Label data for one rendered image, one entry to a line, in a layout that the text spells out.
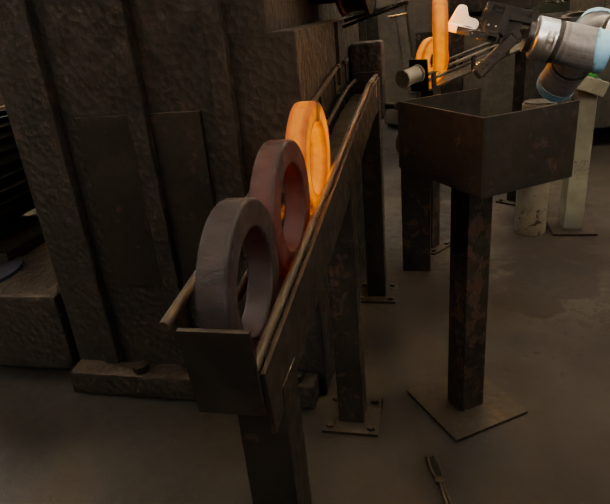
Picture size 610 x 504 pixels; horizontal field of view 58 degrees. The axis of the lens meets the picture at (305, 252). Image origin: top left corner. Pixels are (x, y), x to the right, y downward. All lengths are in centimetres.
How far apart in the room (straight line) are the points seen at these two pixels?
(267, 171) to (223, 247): 19
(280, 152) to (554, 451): 92
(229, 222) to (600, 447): 105
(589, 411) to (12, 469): 134
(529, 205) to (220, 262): 191
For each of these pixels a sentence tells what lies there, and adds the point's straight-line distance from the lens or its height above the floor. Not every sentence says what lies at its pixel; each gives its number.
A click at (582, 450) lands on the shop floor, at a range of 138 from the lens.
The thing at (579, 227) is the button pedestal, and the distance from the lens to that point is 246.
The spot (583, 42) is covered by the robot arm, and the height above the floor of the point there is 79.
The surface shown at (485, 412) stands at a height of 1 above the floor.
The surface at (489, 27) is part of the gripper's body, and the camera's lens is 138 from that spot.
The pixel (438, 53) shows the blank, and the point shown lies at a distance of 134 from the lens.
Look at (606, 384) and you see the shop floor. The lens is 158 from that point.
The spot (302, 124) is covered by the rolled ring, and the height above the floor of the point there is 75.
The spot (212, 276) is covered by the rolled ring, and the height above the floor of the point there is 68.
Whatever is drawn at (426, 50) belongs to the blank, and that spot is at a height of 74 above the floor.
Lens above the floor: 90
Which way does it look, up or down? 23 degrees down
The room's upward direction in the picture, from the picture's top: 6 degrees counter-clockwise
